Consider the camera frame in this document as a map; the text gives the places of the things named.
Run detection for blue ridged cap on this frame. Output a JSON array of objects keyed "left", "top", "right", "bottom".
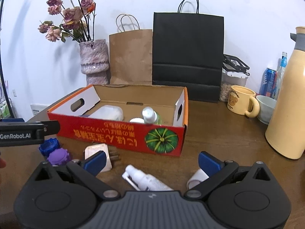
[{"left": 39, "top": 138, "right": 60, "bottom": 157}]

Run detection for purple ridged cap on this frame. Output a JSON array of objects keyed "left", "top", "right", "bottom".
[{"left": 47, "top": 148, "right": 71, "bottom": 165}]

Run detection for white tape roll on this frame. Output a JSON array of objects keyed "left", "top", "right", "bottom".
[{"left": 187, "top": 169, "right": 209, "bottom": 190}]

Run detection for translucent plastic container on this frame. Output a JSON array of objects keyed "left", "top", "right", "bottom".
[{"left": 88, "top": 105, "right": 124, "bottom": 121}]

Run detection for white spray bottle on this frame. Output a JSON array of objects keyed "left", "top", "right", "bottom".
[{"left": 122, "top": 164, "right": 173, "bottom": 191}]

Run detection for white ridged cap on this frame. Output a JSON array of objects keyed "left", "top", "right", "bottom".
[{"left": 129, "top": 117, "right": 145, "bottom": 123}]

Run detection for green spray bottle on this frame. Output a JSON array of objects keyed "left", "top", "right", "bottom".
[{"left": 142, "top": 106, "right": 162, "bottom": 125}]

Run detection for red cardboard box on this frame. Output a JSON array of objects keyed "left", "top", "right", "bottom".
[{"left": 47, "top": 84, "right": 188, "bottom": 157}]

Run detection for yellow thermos jug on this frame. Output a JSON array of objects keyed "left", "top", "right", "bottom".
[{"left": 265, "top": 26, "right": 305, "bottom": 160}]

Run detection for purple textured vase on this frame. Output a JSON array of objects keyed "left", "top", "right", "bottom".
[{"left": 79, "top": 39, "right": 110, "bottom": 85}]

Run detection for pale ceramic bowl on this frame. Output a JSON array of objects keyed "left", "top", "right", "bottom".
[{"left": 256, "top": 95, "right": 277, "bottom": 125}]

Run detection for yellow bear mug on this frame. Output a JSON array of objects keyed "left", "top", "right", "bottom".
[{"left": 227, "top": 85, "right": 260, "bottom": 118}]

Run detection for dried pink rose bouquet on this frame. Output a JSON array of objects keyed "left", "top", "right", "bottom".
[{"left": 38, "top": 0, "right": 96, "bottom": 43}]

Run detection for brown paper bag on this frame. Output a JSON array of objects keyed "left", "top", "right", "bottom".
[{"left": 109, "top": 14, "right": 153, "bottom": 85}]

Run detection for blue soda can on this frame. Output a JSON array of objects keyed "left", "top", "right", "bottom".
[{"left": 259, "top": 68, "right": 277, "bottom": 98}]

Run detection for grain storage jar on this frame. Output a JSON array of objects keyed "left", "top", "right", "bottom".
[{"left": 218, "top": 70, "right": 247, "bottom": 102}]

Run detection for clear plastic bottle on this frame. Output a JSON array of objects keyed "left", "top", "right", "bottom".
[{"left": 274, "top": 52, "right": 287, "bottom": 100}]

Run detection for black hangers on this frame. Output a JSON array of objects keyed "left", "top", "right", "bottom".
[{"left": 222, "top": 54, "right": 250, "bottom": 76}]

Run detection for black paper bag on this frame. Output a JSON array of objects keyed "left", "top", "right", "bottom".
[{"left": 152, "top": 5, "right": 224, "bottom": 102}]

